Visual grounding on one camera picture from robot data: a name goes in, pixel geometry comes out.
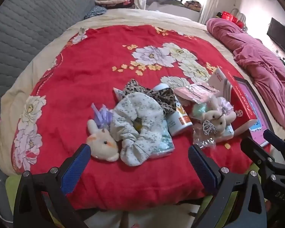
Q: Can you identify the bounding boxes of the white bunny plush purple bow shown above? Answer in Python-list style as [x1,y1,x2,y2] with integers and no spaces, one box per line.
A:
[86,103,119,162]

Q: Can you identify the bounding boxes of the green tissue pack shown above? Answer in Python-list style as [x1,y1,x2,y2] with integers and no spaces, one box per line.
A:
[150,127,175,158]

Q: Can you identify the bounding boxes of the beige bear plush pink bow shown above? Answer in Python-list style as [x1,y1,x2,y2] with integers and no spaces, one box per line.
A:
[201,96,236,137]

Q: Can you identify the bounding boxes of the pink packaged hair ties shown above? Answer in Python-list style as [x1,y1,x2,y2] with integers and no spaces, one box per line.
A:
[173,82,220,106]

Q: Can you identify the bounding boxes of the leopard print scrunchie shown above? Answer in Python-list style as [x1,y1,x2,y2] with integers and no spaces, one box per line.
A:
[121,79,177,116]

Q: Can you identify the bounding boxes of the pale floral fabric scrunchie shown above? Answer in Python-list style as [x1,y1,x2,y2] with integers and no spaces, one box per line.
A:
[109,92,164,167]

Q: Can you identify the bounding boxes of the pink quilted duvet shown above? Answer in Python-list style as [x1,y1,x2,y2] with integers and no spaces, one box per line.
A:
[206,18,285,129]

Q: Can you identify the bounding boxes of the white vitamin bottle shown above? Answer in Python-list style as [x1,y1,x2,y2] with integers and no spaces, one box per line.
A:
[153,83,192,136]

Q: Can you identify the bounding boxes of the red floral blanket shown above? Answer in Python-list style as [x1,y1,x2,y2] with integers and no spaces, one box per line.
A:
[10,25,272,211]

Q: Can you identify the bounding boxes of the red tissue box pack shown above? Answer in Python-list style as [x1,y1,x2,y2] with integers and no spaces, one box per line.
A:
[207,67,257,136]

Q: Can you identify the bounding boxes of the beige bed sheet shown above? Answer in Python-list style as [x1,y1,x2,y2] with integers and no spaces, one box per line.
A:
[0,8,285,176]

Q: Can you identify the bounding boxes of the red gift bags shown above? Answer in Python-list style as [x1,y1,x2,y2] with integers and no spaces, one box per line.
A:
[216,11,245,29]

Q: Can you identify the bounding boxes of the white window curtain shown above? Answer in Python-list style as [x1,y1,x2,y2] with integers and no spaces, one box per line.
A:
[199,0,219,25]

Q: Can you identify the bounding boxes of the grey quilted headboard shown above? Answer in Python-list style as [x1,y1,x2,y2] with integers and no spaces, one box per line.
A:
[0,0,95,106]

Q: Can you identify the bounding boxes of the clothes on window bench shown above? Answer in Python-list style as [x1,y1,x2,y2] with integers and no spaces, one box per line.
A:
[146,0,202,12]

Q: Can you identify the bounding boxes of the wall mounted black television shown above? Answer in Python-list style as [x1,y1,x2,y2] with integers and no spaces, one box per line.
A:
[267,18,285,52]

